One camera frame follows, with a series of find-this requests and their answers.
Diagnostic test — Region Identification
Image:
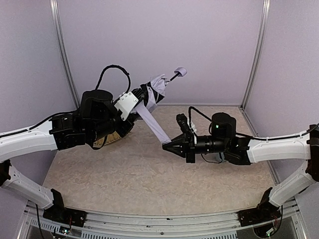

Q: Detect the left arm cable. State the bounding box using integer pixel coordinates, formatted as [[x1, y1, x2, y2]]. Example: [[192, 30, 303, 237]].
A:
[[96, 64, 132, 95]]

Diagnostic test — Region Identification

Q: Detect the light blue mug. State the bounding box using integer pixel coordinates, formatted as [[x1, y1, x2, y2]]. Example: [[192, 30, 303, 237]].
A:
[[217, 152, 226, 164]]

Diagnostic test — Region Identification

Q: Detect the aluminium corner post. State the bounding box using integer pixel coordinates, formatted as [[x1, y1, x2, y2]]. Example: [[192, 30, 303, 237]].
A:
[[49, 0, 80, 108], [241, 0, 271, 111]]

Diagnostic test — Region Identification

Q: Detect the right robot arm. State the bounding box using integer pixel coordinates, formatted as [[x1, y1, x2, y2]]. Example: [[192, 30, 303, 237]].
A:
[[162, 113, 319, 226]]

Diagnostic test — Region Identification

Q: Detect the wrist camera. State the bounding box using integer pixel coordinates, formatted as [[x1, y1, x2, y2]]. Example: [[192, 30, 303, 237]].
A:
[[115, 92, 139, 121], [176, 114, 197, 135]]

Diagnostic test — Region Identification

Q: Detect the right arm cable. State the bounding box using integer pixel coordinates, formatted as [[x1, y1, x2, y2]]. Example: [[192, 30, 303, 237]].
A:
[[188, 106, 312, 142]]

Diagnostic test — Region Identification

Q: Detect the left aluminium corner post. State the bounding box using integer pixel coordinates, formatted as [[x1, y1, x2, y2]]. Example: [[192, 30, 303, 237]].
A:
[[49, 0, 80, 108]]

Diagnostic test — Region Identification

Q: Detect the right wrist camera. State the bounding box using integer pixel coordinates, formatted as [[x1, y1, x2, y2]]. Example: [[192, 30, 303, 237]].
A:
[[176, 114, 197, 135]]

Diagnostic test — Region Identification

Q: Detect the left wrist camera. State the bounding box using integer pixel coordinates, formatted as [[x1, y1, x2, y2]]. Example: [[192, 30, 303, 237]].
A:
[[115, 92, 139, 121]]

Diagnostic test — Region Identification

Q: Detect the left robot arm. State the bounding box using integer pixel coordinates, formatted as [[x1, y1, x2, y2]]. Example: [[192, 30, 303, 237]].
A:
[[0, 88, 146, 223]]

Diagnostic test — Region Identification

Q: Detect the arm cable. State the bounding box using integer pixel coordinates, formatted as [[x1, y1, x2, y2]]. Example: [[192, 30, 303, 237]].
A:
[[96, 64, 132, 95], [188, 106, 312, 142]]

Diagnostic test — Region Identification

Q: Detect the woven bamboo tray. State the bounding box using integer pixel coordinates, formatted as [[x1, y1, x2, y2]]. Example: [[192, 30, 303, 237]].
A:
[[91, 131, 131, 149]]

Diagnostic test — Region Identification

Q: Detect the right aluminium corner post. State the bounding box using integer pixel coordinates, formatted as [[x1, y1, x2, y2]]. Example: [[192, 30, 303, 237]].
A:
[[241, 0, 271, 111]]

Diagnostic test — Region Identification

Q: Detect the lavender folding umbrella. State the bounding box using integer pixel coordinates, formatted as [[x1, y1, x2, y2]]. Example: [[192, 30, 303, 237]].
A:
[[130, 67, 187, 144]]

